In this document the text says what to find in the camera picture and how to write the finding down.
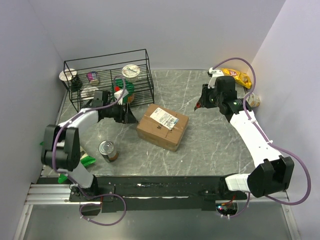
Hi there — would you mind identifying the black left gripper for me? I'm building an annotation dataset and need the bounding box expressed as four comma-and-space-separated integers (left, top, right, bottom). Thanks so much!
103, 101, 139, 124

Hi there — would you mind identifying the brown cardboard express box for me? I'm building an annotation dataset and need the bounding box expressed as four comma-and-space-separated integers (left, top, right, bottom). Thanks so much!
136, 103, 189, 152

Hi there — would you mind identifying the red black utility knife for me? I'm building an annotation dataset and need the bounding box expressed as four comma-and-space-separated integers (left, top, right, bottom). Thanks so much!
194, 101, 202, 111

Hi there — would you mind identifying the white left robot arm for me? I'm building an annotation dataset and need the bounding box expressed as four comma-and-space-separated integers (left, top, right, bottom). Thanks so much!
41, 89, 138, 201

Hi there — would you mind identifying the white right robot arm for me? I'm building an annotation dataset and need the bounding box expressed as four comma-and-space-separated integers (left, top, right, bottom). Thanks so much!
195, 75, 295, 200

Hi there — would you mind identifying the green lid canister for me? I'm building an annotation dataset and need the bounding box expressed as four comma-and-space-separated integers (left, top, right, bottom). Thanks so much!
112, 78, 135, 105

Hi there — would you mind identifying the silver tin can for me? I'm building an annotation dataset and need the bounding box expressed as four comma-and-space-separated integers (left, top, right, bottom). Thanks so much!
98, 140, 119, 163

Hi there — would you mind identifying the yellow Lays chips bag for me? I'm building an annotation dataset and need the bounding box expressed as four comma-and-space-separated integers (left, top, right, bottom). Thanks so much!
220, 68, 252, 89

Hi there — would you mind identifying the Chobani yogurt cup in rack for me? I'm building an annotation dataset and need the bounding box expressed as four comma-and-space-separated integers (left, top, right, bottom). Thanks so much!
122, 64, 141, 83

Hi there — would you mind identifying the Chobani yogurt cup right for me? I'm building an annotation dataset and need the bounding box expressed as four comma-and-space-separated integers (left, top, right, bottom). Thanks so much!
246, 93, 261, 108

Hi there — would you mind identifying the white round container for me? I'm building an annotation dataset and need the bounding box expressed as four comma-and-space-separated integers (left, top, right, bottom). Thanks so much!
80, 86, 99, 101

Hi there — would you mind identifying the purple label small cup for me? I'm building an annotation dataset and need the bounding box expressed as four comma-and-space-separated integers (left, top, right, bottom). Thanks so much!
86, 71, 99, 85

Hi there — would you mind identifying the black cone object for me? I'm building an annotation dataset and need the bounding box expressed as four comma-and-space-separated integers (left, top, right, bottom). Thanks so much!
70, 75, 83, 92

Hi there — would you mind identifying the green chips bag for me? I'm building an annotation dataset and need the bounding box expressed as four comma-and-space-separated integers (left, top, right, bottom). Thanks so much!
40, 146, 96, 184

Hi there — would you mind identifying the white paper cup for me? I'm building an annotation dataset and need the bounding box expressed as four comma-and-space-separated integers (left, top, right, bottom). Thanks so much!
58, 68, 78, 88

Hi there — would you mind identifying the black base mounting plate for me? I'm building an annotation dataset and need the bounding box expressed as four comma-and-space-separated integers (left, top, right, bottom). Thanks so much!
69, 176, 247, 213

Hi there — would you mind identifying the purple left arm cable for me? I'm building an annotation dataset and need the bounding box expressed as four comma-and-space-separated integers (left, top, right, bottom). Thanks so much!
51, 75, 128, 227

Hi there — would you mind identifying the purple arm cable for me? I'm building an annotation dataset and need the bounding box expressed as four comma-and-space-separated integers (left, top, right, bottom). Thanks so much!
51, 75, 128, 227
212, 57, 312, 221

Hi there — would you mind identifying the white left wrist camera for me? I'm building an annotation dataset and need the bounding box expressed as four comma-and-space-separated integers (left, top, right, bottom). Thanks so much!
114, 86, 129, 105

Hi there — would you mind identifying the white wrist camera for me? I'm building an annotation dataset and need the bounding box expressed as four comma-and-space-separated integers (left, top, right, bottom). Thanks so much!
207, 67, 224, 89
114, 86, 129, 105

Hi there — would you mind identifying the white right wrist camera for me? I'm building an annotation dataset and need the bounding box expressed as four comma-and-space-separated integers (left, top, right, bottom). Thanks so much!
207, 67, 224, 89

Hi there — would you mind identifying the black wire basket rack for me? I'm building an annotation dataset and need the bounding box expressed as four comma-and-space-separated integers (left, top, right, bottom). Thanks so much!
63, 48, 155, 112

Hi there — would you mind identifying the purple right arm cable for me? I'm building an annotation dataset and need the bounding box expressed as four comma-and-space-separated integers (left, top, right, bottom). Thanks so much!
212, 57, 312, 221

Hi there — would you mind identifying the aluminium frame rail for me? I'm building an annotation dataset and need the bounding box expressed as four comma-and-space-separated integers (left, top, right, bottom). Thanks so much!
13, 159, 301, 240

